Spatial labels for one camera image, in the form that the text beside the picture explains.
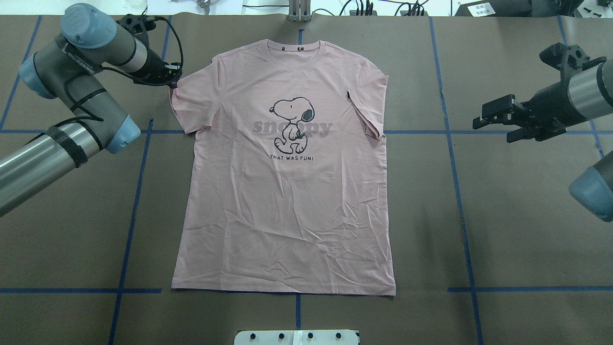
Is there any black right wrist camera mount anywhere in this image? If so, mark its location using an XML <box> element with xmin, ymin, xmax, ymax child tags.
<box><xmin>539</xmin><ymin>42</ymin><xmax>607</xmax><ymax>72</ymax></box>

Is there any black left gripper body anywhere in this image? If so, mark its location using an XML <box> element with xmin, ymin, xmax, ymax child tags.
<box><xmin>139</xmin><ymin>50</ymin><xmax>182</xmax><ymax>87</ymax></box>

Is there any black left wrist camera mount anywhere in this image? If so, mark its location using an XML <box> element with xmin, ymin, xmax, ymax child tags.
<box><xmin>116</xmin><ymin>14</ymin><xmax>156</xmax><ymax>35</ymax></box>

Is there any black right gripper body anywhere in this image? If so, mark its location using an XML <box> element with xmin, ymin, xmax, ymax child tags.
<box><xmin>522</xmin><ymin>81</ymin><xmax>588</xmax><ymax>139</ymax></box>

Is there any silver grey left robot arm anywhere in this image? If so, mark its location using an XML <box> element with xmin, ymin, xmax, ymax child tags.
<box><xmin>0</xmin><ymin>3</ymin><xmax>183</xmax><ymax>215</ymax></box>

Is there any pink Snoopy t-shirt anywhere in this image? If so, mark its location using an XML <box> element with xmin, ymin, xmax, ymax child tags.
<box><xmin>170</xmin><ymin>40</ymin><xmax>396</xmax><ymax>296</ymax></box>

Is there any aluminium frame post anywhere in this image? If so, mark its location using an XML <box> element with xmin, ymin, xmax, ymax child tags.
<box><xmin>288</xmin><ymin>0</ymin><xmax>312</xmax><ymax>23</ymax></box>

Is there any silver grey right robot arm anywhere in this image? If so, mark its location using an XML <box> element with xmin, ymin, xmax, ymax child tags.
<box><xmin>472</xmin><ymin>57</ymin><xmax>613</xmax><ymax>222</ymax></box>

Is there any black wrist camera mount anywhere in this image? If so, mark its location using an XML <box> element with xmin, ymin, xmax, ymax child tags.
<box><xmin>539</xmin><ymin>42</ymin><xmax>607</xmax><ymax>72</ymax></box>
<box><xmin>116</xmin><ymin>14</ymin><xmax>156</xmax><ymax>35</ymax></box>

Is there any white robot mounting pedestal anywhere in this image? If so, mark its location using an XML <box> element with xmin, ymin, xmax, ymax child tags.
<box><xmin>233</xmin><ymin>329</ymin><xmax>361</xmax><ymax>345</ymax></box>

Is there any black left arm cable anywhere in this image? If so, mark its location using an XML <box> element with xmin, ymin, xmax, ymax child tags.
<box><xmin>62</xmin><ymin>15</ymin><xmax>183</xmax><ymax>125</ymax></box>

